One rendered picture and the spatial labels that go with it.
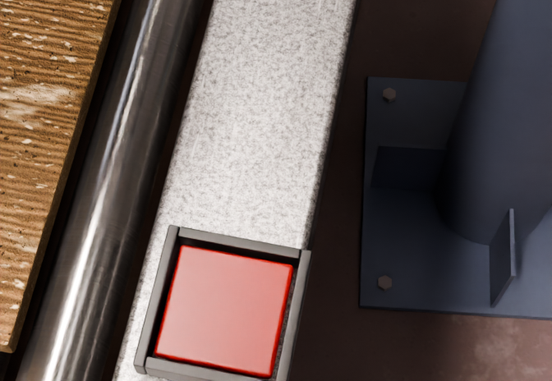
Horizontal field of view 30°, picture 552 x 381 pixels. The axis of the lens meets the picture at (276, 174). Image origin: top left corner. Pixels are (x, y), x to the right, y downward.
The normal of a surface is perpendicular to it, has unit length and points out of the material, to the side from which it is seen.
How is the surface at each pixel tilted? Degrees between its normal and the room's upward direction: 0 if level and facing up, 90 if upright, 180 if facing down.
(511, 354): 0
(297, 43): 0
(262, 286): 0
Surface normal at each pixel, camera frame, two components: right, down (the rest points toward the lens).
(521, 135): -0.44, 0.81
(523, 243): 0.00, -0.42
